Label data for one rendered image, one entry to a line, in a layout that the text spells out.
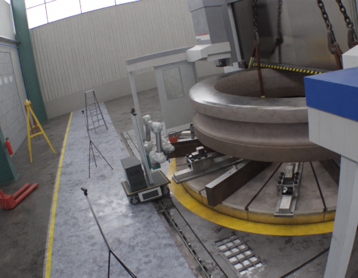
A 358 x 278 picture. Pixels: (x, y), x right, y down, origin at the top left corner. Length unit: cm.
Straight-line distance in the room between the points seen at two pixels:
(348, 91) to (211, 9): 757
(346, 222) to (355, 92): 79
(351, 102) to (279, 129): 337
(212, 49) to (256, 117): 428
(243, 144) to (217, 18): 483
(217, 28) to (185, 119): 335
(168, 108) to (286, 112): 581
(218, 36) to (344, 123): 747
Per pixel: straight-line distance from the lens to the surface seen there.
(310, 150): 467
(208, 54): 848
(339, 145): 157
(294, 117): 447
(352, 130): 148
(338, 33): 653
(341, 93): 146
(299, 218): 468
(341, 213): 178
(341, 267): 209
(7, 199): 779
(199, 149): 579
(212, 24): 869
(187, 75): 970
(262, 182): 537
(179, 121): 984
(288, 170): 461
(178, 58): 943
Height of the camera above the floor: 298
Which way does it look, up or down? 19 degrees down
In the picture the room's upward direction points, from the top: 11 degrees counter-clockwise
